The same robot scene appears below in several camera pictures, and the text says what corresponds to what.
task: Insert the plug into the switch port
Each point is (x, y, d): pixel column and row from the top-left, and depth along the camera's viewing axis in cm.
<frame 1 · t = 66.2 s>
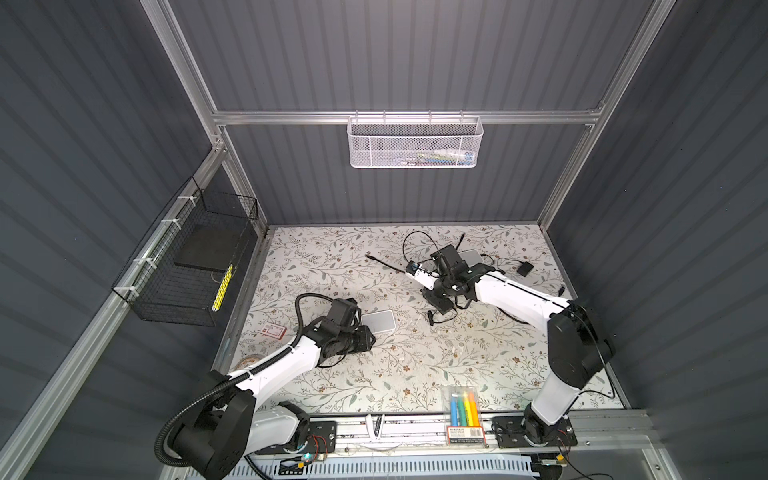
left hand: (372, 340, 86), fingers open
right hand: (429, 291, 91), fingers closed
black power adapter lower: (525, 268, 107), point 2 cm above the table
red white small card: (273, 330, 93), on the table

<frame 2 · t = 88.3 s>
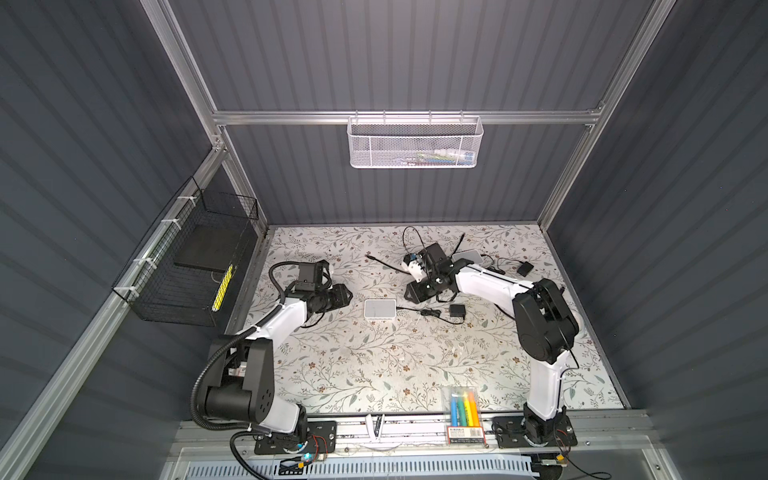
left hand: (346, 296, 91), fingers open
right hand: (413, 295, 95), fingers open
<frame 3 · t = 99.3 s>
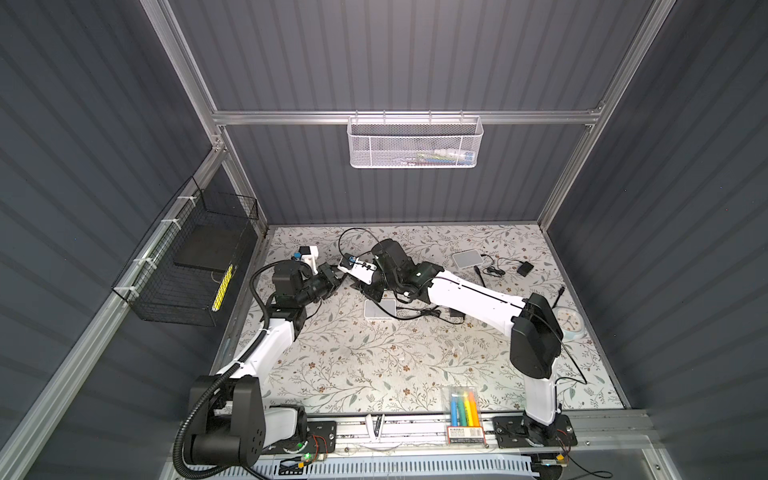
left hand: (353, 267, 81), fingers closed
right hand: (357, 280, 82), fingers open
white round clock: (570, 322, 93), point 3 cm above the table
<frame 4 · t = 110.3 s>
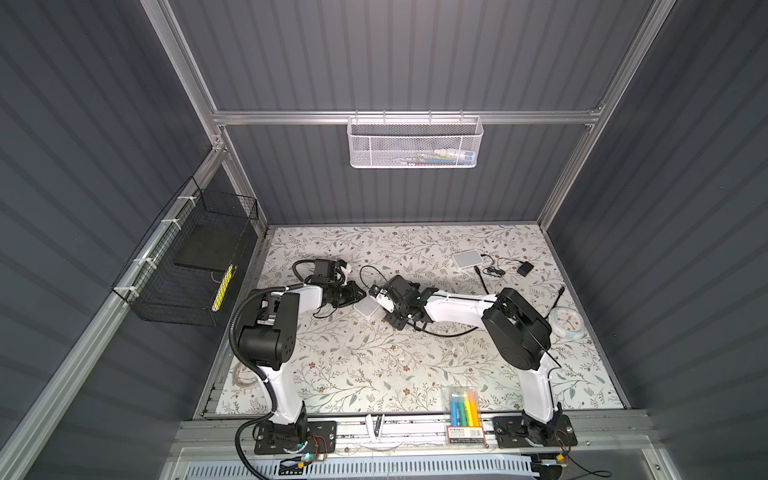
left hand: (364, 294, 99), fingers closed
right hand: (394, 312, 96), fingers closed
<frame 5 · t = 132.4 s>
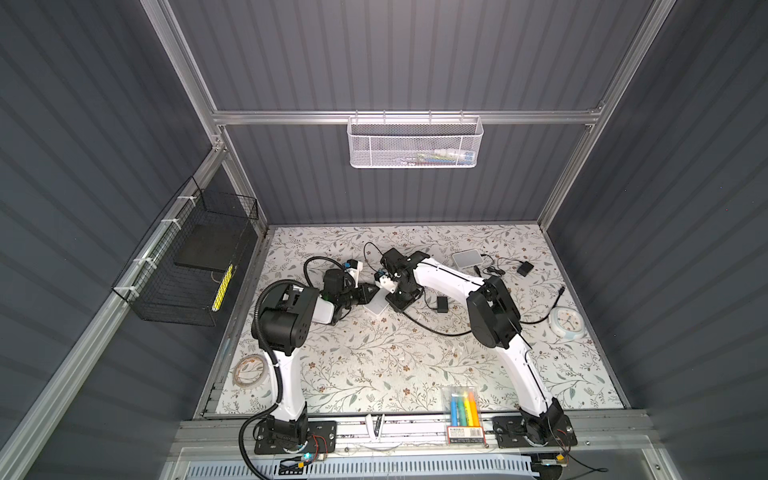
left hand: (379, 291, 100), fingers closed
right hand: (398, 308, 98), fingers closed
